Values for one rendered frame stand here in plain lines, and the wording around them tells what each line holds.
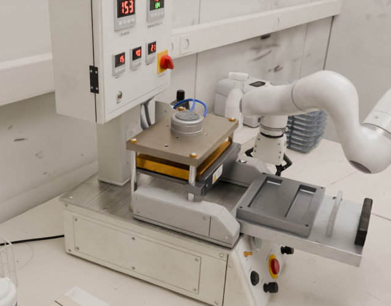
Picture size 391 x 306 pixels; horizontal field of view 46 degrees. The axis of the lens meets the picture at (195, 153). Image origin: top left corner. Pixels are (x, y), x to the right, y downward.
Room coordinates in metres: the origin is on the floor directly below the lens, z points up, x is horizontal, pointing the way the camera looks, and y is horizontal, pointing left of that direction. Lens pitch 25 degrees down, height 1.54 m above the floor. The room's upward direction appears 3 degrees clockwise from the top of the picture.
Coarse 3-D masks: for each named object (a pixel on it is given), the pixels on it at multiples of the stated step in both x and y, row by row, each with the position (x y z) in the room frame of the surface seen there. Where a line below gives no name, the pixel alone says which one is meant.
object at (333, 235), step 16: (320, 208) 0.94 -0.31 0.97; (336, 208) 0.88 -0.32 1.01; (352, 208) 0.95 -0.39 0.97; (240, 224) 0.86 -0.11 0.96; (256, 224) 0.86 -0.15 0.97; (320, 224) 0.87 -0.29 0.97; (336, 224) 0.88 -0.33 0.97; (352, 224) 0.88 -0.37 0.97; (272, 240) 0.83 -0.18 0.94; (288, 240) 0.82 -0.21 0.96; (304, 240) 0.81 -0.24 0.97; (320, 240) 0.81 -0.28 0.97; (336, 240) 0.81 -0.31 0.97; (352, 240) 0.82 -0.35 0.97; (336, 256) 0.78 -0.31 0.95; (352, 256) 0.77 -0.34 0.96
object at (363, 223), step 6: (366, 198) 0.93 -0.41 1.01; (366, 204) 0.91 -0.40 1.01; (372, 204) 0.92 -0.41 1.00; (366, 210) 0.88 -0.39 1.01; (360, 216) 0.87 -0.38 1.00; (366, 216) 0.85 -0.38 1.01; (360, 222) 0.83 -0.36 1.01; (366, 222) 0.83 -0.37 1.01; (360, 228) 0.81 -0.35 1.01; (366, 228) 0.81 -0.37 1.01; (360, 234) 0.80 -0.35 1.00; (366, 234) 0.80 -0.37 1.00; (360, 240) 0.80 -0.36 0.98
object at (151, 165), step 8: (224, 144) 1.08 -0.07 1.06; (216, 152) 1.03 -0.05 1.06; (144, 160) 0.97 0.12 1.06; (152, 160) 0.96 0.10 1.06; (160, 160) 0.97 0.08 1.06; (168, 160) 0.97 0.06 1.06; (208, 160) 0.98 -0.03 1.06; (144, 168) 0.97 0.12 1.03; (152, 168) 0.96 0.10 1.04; (160, 168) 0.95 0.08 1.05; (168, 168) 0.94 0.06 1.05; (176, 168) 0.94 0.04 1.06; (184, 168) 0.93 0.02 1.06; (200, 168) 0.94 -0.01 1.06; (160, 176) 0.95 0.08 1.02; (168, 176) 0.95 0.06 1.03; (176, 176) 0.93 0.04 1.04; (184, 176) 0.93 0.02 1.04; (200, 176) 0.91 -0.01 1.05; (184, 184) 0.93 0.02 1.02
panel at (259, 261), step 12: (240, 240) 0.86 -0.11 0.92; (264, 240) 0.95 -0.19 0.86; (240, 252) 0.84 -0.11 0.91; (252, 252) 0.88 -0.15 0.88; (264, 252) 0.93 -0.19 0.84; (276, 252) 0.98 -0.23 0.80; (240, 264) 0.82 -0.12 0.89; (252, 264) 0.86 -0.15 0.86; (264, 264) 0.90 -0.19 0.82; (264, 276) 0.88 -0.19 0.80; (276, 276) 0.93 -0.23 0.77; (252, 288) 0.81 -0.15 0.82; (264, 300) 0.84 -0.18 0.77
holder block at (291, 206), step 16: (272, 176) 1.04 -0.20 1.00; (256, 192) 0.96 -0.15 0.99; (272, 192) 0.98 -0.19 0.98; (288, 192) 0.96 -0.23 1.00; (304, 192) 0.99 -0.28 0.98; (320, 192) 0.97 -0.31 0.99; (240, 208) 0.88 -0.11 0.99; (256, 208) 0.91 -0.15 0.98; (272, 208) 0.89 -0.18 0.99; (288, 208) 0.90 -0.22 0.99; (304, 208) 0.92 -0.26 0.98; (272, 224) 0.85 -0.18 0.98; (288, 224) 0.83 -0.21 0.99; (304, 224) 0.83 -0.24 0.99
